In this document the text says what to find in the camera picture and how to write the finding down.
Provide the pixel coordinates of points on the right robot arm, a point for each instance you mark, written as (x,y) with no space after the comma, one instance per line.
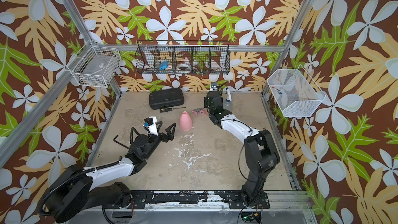
(260,150)

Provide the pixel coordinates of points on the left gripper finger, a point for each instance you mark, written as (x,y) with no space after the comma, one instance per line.
(158,125)
(170,132)

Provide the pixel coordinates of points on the black wire wall basket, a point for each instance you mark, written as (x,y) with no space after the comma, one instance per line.
(205,57)

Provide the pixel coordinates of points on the white tape roll in basket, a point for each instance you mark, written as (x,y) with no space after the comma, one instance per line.
(183,67)

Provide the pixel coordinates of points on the black hex key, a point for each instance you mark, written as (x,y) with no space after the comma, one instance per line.
(116,140)

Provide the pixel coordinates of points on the black yellow screwdriver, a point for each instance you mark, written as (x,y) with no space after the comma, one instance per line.
(168,109)

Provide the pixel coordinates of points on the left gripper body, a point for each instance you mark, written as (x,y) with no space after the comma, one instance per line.
(154,141)

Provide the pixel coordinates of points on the white wire basket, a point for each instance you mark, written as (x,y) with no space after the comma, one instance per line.
(95,66)
(295,92)

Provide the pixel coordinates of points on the white wire basket left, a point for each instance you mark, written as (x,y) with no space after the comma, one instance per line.
(95,66)

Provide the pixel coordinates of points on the pink grey spray nozzle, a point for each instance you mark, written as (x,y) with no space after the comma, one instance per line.
(200,111)

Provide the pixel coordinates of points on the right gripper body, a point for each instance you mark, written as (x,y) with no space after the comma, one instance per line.
(207,104)

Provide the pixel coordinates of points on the clear blue spray bottle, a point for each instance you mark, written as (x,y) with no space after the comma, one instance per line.
(228,105)

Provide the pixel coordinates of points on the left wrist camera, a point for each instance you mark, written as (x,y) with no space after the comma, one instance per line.
(150,125)

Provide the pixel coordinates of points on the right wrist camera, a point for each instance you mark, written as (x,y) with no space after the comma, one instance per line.
(214,86)

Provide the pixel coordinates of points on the blue round item in basket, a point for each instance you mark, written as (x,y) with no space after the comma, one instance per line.
(164,65)

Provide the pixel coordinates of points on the pink spray bottle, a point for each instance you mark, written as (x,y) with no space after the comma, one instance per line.
(185,122)

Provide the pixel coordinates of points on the black plastic case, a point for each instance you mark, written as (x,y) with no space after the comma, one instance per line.
(166,98)

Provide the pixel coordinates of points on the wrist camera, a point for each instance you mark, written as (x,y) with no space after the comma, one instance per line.
(150,125)
(214,86)

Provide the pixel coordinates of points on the white wire basket right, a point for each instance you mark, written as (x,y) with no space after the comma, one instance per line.
(295,92)

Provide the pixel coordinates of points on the blue white spray nozzle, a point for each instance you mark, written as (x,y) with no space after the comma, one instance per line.
(228,94)

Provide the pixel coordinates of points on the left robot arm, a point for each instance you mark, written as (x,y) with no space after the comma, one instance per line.
(80,188)

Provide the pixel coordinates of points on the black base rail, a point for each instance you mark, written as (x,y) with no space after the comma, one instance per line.
(230,199)

